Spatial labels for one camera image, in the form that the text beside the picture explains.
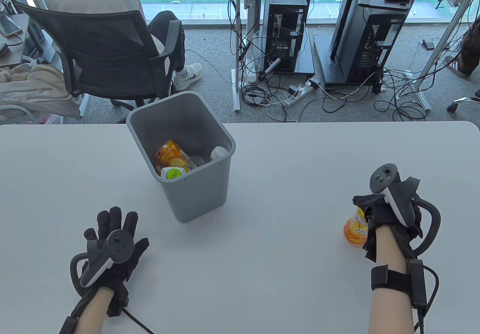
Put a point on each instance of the person's right hand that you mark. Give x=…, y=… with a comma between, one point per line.
x=378, y=214

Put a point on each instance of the person's left hand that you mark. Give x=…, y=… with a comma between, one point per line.
x=129, y=225

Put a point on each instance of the yellow cap orange bottle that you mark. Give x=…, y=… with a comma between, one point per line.
x=354, y=232

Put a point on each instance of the green cap white bottle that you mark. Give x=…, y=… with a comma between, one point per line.
x=172, y=172

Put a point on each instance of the grey plastic bin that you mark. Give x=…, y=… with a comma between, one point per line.
x=195, y=195

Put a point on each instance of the orange patterned bottle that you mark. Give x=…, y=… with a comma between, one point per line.
x=170, y=154

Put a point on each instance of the white cap clear bottle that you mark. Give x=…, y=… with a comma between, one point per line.
x=219, y=153

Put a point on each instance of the person's right forearm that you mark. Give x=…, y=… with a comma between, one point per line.
x=390, y=311

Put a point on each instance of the person's left forearm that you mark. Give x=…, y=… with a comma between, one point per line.
x=93, y=311

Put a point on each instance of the black left hand controller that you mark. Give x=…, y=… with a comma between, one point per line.
x=120, y=246

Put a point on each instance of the black hand controller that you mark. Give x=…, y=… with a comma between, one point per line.
x=384, y=178
x=120, y=246

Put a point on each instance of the black right hand controller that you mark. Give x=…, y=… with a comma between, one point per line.
x=384, y=178

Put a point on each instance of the black left wrist sensor module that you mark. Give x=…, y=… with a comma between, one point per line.
x=118, y=304

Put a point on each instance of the black right wrist sensor box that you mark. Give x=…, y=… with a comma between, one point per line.
x=417, y=285

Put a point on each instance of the office chair wheel base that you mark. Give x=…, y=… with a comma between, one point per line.
x=461, y=103

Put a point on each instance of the white power strip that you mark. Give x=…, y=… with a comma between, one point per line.
x=300, y=95

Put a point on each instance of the black mesh office chair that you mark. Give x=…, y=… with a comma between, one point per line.
x=112, y=68

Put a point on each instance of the beige cloth bundle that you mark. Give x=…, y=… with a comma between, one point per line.
x=37, y=86

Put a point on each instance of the black computer tower on cart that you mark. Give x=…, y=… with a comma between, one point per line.
x=375, y=41

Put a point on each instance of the small grey floor box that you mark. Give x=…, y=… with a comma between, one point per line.
x=428, y=44

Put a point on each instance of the grey side desk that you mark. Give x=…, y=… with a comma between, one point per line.
x=18, y=51

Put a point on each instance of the smartphone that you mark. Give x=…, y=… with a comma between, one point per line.
x=9, y=26

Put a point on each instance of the aluminium desk leg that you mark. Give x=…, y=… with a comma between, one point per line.
x=250, y=11

